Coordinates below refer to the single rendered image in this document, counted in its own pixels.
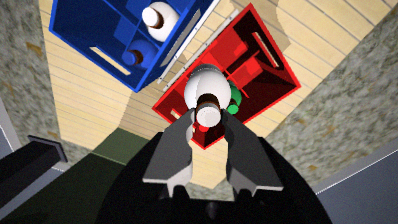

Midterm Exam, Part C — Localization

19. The red crate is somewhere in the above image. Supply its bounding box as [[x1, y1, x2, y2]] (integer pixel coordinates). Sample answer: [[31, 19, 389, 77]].
[[151, 2, 302, 150]]

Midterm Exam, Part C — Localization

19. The white bottle with grey label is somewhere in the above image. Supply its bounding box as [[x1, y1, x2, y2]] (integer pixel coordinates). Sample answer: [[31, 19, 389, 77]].
[[184, 63, 231, 127], [142, 1, 180, 42]]

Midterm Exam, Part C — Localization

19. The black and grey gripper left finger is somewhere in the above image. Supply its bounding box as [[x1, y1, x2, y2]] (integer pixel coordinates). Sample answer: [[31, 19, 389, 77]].
[[94, 107, 196, 224]]

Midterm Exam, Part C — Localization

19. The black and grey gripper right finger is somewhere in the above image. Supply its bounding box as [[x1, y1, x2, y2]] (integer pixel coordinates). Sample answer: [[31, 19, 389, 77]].
[[220, 108, 332, 224]]

